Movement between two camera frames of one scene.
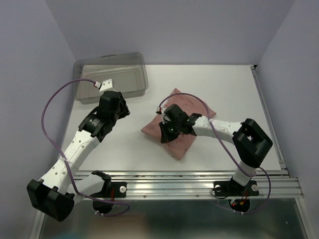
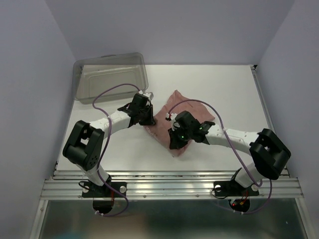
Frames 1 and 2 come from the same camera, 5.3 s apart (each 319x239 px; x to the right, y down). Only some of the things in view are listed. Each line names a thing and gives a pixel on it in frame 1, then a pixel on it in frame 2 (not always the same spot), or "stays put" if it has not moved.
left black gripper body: (123, 111) -> (146, 116)
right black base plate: (231, 188) stays put
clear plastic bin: (128, 71) stays put
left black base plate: (118, 189) stays put
